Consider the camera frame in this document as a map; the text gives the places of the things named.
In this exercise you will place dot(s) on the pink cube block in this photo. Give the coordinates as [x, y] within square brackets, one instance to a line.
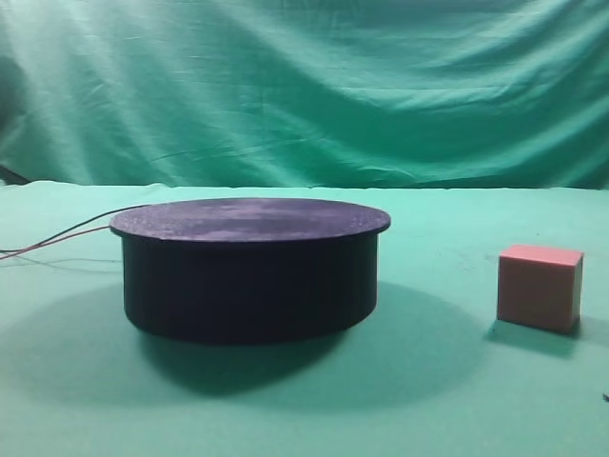
[540, 287]

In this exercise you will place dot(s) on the black round turntable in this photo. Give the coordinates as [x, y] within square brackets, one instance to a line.
[249, 271]

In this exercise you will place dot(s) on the green backdrop cloth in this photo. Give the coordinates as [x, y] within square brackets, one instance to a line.
[342, 94]

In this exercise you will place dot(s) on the green table cloth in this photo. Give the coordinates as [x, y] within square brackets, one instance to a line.
[430, 373]

